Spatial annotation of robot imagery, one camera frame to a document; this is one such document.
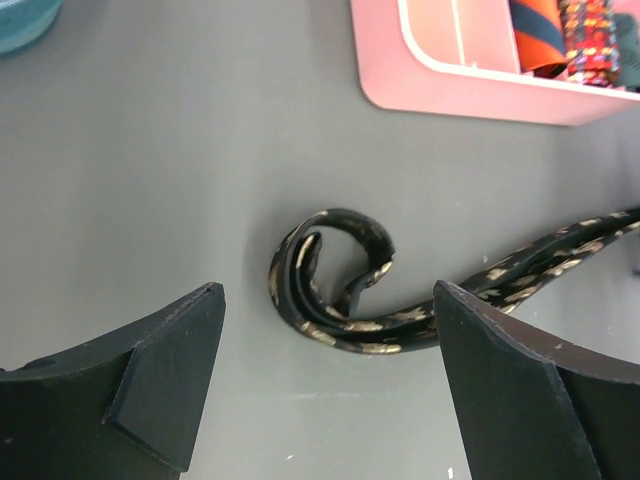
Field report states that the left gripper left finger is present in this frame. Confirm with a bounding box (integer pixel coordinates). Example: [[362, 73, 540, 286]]
[[1, 282, 225, 479]]

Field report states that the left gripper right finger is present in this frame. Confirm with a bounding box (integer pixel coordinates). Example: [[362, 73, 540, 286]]
[[433, 281, 639, 479]]

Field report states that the black gold floral tie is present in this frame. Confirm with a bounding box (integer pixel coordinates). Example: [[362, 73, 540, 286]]
[[268, 204, 640, 357]]

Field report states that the dark grey table mat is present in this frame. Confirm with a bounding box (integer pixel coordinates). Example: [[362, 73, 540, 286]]
[[1, 1, 639, 479]]

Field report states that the pink divided organizer box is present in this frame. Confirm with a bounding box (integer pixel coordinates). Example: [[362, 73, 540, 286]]
[[351, 1, 639, 126]]

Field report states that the rolled red multicolour tie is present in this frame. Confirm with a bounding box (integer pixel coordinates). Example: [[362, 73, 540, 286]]
[[558, 0, 619, 88]]

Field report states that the rolled dark teal tie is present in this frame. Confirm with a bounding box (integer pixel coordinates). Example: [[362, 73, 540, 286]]
[[614, 13, 639, 93]]

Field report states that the rolled orange navy striped tie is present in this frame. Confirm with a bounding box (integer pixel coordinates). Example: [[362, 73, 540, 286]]
[[508, 0, 567, 79]]

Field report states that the teal white laundry basket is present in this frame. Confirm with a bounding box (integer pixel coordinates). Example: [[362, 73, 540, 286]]
[[1, 0, 64, 56]]

